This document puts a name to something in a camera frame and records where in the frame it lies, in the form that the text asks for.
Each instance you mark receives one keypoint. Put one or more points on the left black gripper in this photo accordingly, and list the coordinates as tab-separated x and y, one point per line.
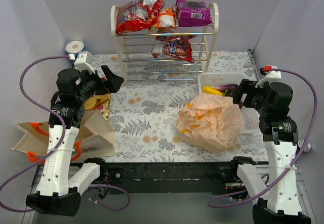
102	84

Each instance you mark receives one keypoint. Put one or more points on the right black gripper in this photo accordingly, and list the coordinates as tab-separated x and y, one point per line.
246	94

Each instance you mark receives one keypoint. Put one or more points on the peach plastic grocery bag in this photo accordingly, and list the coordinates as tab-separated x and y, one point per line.
210	122

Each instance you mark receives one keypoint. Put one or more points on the large red snack bag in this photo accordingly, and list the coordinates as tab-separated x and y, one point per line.
138	15

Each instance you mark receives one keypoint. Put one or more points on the orange snack packet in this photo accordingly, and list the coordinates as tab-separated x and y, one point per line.
165	19

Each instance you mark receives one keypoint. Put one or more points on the purple snack bag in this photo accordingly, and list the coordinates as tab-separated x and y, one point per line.
190	13

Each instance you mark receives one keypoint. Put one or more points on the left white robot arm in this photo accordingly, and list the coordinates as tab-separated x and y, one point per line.
56	193

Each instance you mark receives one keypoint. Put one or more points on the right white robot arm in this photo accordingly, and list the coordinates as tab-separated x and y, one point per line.
279	204

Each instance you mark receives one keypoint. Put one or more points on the purple eggplant toy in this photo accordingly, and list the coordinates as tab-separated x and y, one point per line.
226	87

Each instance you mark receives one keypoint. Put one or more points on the floral bread tray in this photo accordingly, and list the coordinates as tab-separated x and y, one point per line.
100	103

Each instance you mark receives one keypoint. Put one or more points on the white plastic basket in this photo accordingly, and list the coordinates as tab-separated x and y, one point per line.
250	117

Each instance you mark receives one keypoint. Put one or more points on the yellow squash toy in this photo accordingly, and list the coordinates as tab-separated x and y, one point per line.
211	91

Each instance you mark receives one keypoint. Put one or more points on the white metal shelf rack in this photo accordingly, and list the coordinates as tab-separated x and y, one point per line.
136	63

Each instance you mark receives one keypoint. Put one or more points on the toilet paper roll blue wrap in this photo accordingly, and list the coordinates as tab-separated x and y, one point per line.
75	47

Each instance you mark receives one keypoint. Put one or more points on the red candy bag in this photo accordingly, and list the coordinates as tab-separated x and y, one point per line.
174	46

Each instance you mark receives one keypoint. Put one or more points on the metal can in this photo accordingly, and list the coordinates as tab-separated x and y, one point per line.
306	145

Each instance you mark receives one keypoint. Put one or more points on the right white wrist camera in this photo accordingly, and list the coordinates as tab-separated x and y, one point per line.
271	74

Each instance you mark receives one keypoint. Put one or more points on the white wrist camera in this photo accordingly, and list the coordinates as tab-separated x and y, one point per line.
83	61
271	74

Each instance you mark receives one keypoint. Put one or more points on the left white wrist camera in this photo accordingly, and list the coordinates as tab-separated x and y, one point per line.
83	61

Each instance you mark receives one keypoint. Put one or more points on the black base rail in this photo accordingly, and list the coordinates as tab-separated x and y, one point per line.
174	177

